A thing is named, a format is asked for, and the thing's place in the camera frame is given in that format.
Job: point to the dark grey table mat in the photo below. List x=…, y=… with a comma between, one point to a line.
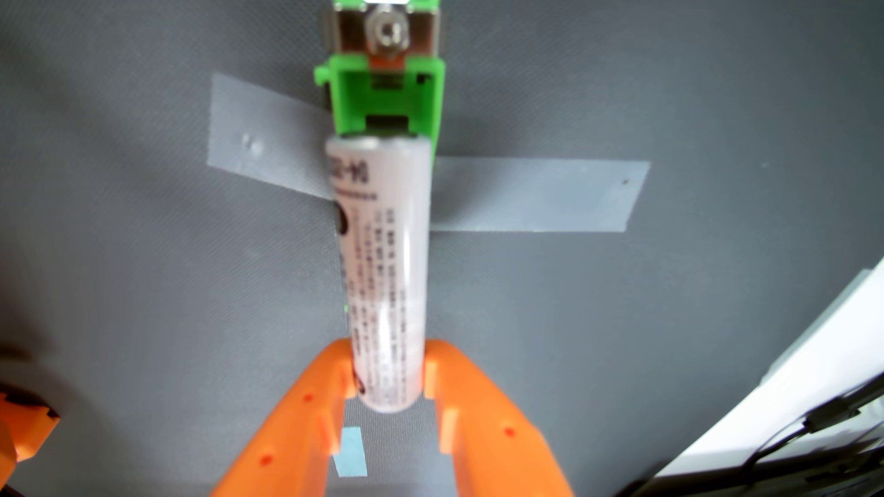
x=138, y=310

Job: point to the light blue tape strip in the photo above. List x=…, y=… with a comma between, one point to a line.
x=351, y=452

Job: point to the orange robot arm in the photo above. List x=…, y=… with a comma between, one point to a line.
x=21, y=428

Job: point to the green battery holder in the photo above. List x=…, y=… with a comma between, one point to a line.
x=349, y=83

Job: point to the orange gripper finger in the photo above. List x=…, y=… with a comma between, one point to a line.
x=297, y=435
x=490, y=442

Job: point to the white cylindrical battery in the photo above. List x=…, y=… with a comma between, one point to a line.
x=383, y=262

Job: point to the long grey tape strip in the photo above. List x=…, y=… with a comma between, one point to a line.
x=539, y=193

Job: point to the black Dell laptop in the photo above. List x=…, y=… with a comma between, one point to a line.
x=829, y=480

